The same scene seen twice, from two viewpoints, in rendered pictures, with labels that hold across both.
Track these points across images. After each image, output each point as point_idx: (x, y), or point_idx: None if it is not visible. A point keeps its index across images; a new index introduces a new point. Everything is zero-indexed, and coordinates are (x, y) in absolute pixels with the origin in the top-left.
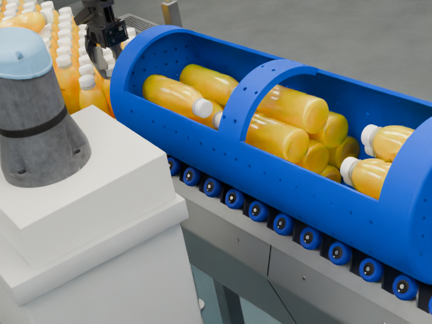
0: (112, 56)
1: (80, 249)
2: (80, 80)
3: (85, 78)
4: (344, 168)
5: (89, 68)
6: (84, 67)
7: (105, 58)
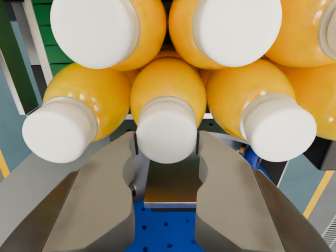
0: (201, 158)
1: None
2: (27, 144)
3: (51, 140)
4: None
5: (100, 66)
6: (83, 28)
7: (218, 29)
